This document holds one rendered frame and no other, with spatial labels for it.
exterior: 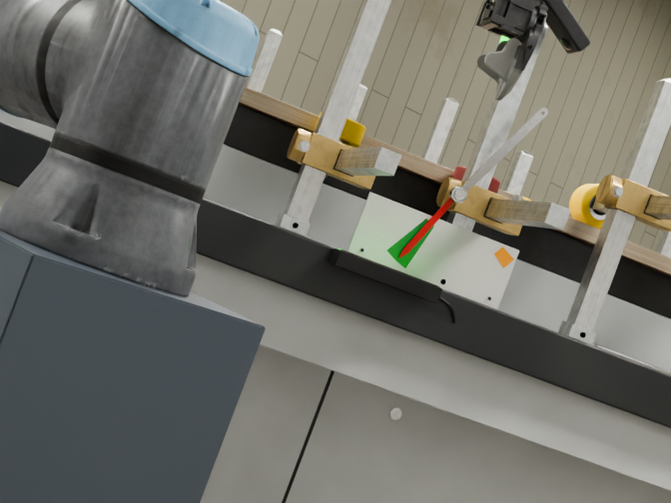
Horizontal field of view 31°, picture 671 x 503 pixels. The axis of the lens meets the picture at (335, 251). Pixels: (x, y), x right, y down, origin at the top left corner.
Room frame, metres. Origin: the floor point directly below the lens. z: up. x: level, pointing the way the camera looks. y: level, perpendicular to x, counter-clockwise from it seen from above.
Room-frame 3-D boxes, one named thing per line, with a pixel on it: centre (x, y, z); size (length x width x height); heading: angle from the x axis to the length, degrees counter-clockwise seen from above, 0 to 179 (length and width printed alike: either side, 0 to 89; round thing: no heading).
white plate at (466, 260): (1.90, -0.14, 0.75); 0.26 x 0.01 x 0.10; 102
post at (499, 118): (1.93, -0.17, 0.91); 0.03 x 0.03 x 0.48; 12
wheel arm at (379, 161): (1.82, 0.02, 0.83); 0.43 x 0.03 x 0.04; 12
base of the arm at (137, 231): (1.15, 0.21, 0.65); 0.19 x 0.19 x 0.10
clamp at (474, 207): (1.93, -0.19, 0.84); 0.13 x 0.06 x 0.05; 102
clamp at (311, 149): (1.88, 0.05, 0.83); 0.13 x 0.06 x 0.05; 102
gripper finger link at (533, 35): (1.82, -0.16, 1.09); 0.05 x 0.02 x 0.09; 12
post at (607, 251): (1.98, -0.41, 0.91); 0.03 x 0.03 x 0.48; 12
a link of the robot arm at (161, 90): (1.16, 0.22, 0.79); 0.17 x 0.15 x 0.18; 50
